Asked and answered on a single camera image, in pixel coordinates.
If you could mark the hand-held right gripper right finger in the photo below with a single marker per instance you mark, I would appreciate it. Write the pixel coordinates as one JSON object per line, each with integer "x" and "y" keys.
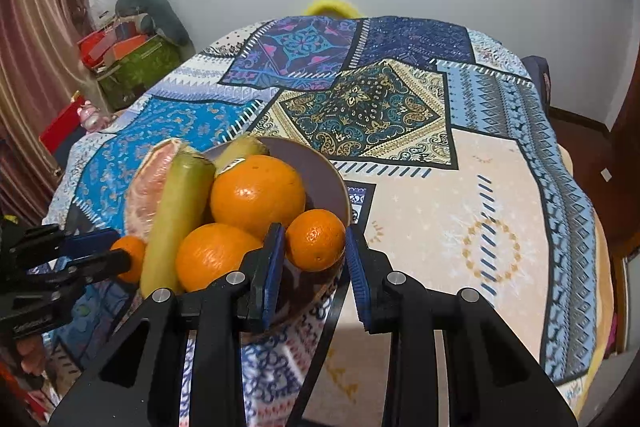
{"x": 356, "y": 277}

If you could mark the orange with sticker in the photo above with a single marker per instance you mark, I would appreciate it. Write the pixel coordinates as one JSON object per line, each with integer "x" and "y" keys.
{"x": 257, "y": 194}

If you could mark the striped curtain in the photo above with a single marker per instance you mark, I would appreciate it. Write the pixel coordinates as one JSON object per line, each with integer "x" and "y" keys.
{"x": 40, "y": 57}

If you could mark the purple plate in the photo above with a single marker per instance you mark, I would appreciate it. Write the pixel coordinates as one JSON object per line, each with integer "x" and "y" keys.
{"x": 315, "y": 177}

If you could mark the red bag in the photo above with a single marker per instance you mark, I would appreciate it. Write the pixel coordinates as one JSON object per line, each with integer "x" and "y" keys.
{"x": 95, "y": 47}

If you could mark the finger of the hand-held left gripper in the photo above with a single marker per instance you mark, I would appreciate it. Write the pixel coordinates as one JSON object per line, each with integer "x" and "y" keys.
{"x": 92, "y": 239}
{"x": 105, "y": 264}

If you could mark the red flat box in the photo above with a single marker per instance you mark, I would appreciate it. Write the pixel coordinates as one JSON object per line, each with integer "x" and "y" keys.
{"x": 60, "y": 127}

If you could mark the small mandarin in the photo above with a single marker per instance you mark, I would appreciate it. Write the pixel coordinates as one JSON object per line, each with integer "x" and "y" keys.
{"x": 315, "y": 239}

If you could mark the green storage box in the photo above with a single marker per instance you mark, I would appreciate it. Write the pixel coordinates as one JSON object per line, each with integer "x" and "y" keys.
{"x": 140, "y": 74}

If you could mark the white paper scrap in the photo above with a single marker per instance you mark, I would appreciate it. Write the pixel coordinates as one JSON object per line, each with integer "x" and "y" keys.
{"x": 606, "y": 174}

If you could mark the peeled pomelo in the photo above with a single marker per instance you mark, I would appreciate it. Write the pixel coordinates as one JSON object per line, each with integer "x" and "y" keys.
{"x": 150, "y": 187}

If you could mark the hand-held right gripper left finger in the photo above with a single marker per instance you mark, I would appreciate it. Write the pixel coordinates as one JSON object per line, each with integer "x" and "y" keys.
{"x": 272, "y": 277}

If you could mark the orange box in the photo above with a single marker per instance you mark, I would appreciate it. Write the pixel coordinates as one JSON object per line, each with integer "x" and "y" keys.
{"x": 129, "y": 48}

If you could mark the plain orange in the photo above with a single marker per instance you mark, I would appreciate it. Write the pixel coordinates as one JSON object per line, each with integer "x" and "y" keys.
{"x": 215, "y": 257}

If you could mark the grey plush toy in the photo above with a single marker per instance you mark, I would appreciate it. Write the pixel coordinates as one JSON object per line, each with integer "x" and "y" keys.
{"x": 160, "y": 14}

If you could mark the patchwork printed blanket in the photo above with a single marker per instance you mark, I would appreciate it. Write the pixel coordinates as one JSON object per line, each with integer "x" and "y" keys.
{"x": 450, "y": 207}

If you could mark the pink toy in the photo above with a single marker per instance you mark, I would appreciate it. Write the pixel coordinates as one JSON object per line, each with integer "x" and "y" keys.
{"x": 92, "y": 116}

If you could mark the tomato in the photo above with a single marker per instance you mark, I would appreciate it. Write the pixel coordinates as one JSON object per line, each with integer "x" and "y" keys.
{"x": 129, "y": 257}

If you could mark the person's left hand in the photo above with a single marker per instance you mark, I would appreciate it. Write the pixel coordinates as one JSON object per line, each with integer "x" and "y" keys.
{"x": 31, "y": 354}

